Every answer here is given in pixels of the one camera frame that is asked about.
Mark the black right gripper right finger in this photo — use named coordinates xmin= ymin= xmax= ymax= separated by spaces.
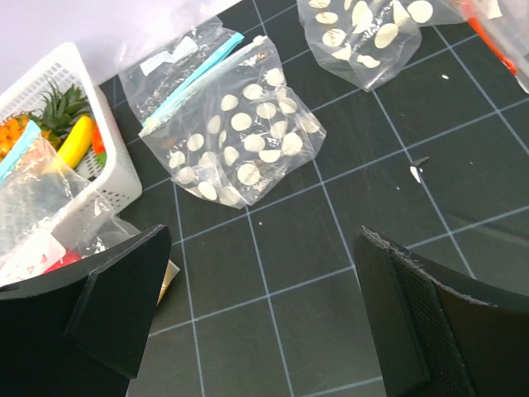
xmin=353 ymin=226 xmax=528 ymax=396

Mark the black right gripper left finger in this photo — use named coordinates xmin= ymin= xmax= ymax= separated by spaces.
xmin=1 ymin=225 xmax=172 ymax=396

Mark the red toy apple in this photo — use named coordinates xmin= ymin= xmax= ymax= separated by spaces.
xmin=44 ymin=250 xmax=83 ymax=274

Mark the clear zip bag teal zipper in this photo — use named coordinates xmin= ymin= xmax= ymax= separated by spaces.
xmin=1 ymin=122 xmax=163 ymax=300

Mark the clear bag blue zipper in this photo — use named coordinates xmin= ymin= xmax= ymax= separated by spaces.
xmin=118 ymin=17 xmax=245 ymax=125

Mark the white polka dot zip bag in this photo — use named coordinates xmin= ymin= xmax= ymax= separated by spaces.
xmin=140 ymin=36 xmax=326 ymax=208

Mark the polka dot bag at right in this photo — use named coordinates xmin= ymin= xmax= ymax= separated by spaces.
xmin=297 ymin=0 xmax=463 ymax=92

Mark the clear bag orange zipper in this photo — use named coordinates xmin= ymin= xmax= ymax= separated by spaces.
xmin=454 ymin=0 xmax=528 ymax=93

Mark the white plastic basket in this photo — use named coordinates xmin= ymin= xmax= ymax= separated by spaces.
xmin=1 ymin=43 xmax=142 ymax=213

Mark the black grid cutting mat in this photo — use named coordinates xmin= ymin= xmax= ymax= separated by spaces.
xmin=101 ymin=1 xmax=528 ymax=396

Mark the yellow toy banana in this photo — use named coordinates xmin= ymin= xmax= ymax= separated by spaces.
xmin=57 ymin=115 xmax=96 ymax=169

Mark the orange toy pineapple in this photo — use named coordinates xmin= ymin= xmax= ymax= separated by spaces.
xmin=0 ymin=78 xmax=92 ymax=165

